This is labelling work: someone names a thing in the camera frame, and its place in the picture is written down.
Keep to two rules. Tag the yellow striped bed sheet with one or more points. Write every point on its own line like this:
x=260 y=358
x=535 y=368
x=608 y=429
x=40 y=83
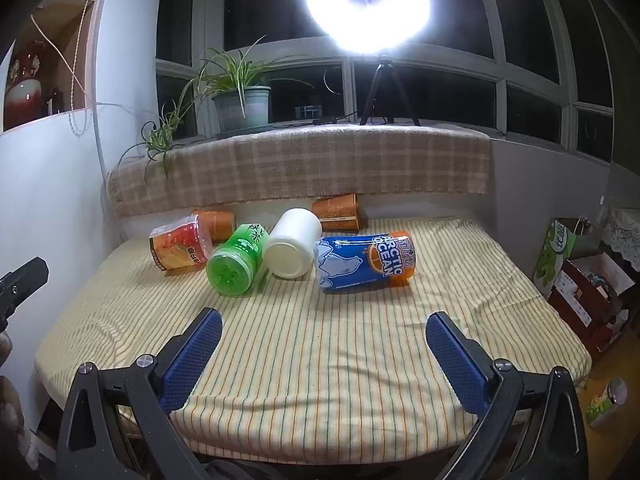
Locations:
x=320 y=360

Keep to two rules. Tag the green cardboard box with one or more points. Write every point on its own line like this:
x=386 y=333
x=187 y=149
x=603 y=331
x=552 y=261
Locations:
x=550 y=255

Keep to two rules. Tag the red ceramic vase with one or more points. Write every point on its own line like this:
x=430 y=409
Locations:
x=27 y=95

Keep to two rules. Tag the white lace cloth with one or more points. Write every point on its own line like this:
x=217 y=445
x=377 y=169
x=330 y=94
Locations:
x=622 y=232

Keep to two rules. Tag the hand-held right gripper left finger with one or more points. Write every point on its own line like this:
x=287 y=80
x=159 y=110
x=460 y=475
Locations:
x=192 y=355

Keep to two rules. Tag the wooden shelf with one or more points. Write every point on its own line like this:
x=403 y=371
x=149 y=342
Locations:
x=75 y=20

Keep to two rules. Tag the blue Arctic Ocean bottle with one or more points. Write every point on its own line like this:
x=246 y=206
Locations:
x=360 y=262

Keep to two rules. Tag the black tripod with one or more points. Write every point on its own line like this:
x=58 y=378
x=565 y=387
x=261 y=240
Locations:
x=385 y=67

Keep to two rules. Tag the white plastic jar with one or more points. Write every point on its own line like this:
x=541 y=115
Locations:
x=290 y=250

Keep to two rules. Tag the red cardboard box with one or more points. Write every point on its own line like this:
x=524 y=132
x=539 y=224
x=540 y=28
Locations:
x=575 y=305

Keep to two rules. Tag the green plastic bottle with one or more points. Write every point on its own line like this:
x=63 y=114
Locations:
x=232 y=267

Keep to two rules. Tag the grey window frame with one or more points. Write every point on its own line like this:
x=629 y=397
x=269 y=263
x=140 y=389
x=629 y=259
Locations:
x=205 y=10

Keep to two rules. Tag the potted spider plant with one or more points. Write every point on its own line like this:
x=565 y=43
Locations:
x=242 y=110

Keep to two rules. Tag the red orange labelled bottle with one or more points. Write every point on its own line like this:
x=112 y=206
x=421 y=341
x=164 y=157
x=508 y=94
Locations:
x=177 y=245

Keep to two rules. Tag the brown paper cup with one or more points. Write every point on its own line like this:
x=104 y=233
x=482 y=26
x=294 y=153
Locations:
x=337 y=212
x=220 y=225

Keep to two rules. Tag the small dark bottle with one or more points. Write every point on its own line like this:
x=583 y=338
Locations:
x=56 y=102

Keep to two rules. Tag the beige plaid blanket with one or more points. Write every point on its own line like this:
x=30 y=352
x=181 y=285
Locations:
x=325 y=160

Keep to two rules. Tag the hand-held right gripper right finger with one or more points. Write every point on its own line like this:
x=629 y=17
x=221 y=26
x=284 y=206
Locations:
x=457 y=365

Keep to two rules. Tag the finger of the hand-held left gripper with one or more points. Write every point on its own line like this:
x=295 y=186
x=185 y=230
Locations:
x=22 y=277

